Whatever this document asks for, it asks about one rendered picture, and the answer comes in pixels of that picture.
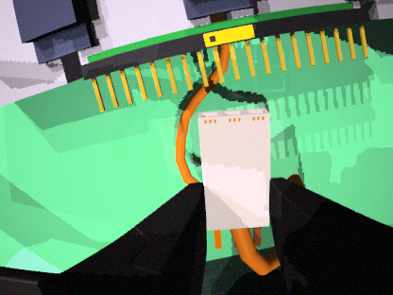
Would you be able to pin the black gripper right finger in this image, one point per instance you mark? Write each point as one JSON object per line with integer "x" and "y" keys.
{"x": 325, "y": 248}

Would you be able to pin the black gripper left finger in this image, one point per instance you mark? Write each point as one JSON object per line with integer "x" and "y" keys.
{"x": 164, "y": 254}

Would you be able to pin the black pin header strip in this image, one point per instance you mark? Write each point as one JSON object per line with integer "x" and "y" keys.
{"x": 226, "y": 32}

